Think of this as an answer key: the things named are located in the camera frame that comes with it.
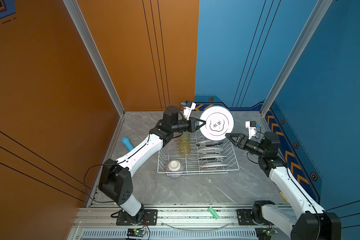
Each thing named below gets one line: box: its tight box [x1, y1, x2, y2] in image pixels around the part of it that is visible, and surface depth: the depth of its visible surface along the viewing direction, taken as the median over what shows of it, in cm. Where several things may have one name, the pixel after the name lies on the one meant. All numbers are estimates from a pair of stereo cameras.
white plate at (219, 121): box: [199, 106, 235, 141], surface depth 74 cm
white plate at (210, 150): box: [196, 148, 225, 153], surface depth 91 cm
